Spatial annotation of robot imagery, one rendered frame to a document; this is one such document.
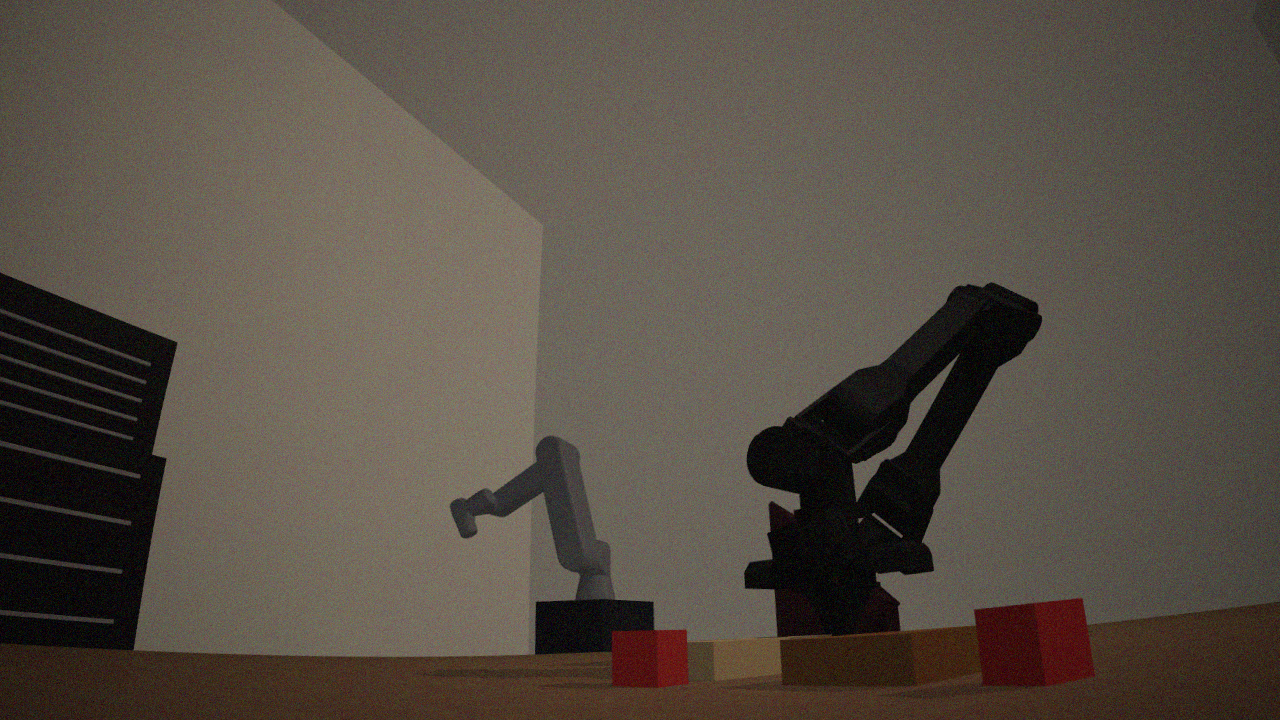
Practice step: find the red cube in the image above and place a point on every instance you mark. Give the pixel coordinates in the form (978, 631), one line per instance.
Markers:
(651, 658)
(1037, 644)

